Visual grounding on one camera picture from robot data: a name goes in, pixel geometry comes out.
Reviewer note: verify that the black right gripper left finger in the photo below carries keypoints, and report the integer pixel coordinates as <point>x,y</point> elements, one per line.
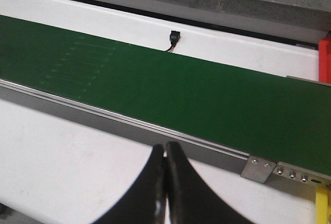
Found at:
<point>145,200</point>

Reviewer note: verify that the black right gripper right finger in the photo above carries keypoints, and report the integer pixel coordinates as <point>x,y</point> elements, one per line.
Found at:
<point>191,200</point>

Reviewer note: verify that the green conveyor belt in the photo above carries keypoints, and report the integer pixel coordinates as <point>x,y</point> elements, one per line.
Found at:
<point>278,118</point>

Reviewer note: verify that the yellow plastic tray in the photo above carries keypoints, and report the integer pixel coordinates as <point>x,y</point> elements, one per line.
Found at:
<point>322,205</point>

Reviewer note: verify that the small black sensor block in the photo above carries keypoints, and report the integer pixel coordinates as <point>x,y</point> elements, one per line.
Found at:
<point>174,38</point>

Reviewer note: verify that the red plastic tray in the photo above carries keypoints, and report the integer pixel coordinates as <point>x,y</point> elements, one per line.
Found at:
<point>324,60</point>

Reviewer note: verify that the aluminium conveyor side rail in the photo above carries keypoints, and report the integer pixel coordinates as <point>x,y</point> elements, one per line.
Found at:
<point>208,152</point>

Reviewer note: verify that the steel conveyor end bracket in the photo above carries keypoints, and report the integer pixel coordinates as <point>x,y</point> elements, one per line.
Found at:
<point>258,169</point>

